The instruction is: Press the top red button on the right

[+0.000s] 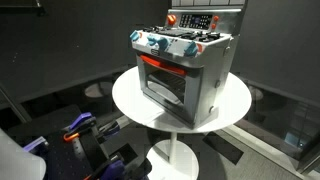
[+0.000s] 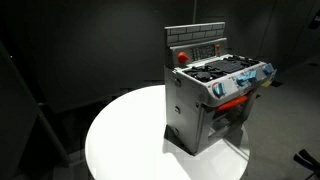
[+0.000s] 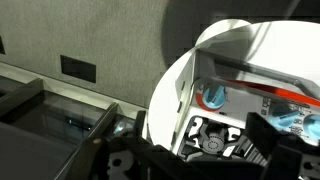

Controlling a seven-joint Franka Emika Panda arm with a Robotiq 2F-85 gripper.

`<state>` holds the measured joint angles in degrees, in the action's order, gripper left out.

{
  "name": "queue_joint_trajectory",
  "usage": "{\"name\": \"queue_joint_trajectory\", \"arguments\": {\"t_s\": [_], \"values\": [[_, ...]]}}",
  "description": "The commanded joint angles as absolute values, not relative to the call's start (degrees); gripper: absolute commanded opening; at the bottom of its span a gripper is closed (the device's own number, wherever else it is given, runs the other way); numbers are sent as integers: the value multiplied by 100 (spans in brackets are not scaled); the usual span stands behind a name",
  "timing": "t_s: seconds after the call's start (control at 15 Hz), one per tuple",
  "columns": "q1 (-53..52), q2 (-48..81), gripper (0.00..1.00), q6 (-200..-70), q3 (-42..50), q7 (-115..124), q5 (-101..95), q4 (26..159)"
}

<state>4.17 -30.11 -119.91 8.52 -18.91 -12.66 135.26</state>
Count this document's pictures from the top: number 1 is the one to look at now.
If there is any toy oven door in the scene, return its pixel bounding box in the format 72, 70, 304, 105
136, 54, 204, 128

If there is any blue stove knob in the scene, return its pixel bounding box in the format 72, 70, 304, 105
184, 41, 199, 57
146, 35, 160, 47
157, 37, 170, 51
129, 30, 141, 42

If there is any silver toy stove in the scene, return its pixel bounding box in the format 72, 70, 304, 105
129, 0, 248, 130

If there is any black stove griddle plate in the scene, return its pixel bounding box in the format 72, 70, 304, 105
158, 28, 195, 38

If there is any black burner grate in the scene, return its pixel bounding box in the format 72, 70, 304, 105
142, 25, 162, 34
189, 30, 222, 43

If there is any dark blue clamp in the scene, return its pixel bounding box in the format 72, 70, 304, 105
97, 120, 121, 138
83, 158, 153, 180

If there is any red toy tomato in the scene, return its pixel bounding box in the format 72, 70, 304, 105
166, 13, 178, 27

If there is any black stove keypad panel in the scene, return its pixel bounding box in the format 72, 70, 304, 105
178, 13, 213, 30

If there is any orange oven door handle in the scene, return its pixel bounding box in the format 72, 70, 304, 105
139, 54, 188, 77

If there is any white table pedestal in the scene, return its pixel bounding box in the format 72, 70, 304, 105
145, 131, 200, 180

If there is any purple clamp with orange handle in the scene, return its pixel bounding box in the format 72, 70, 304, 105
62, 112, 98, 143

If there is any purple plastic bracket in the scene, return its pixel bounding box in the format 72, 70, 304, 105
22, 135, 50, 153

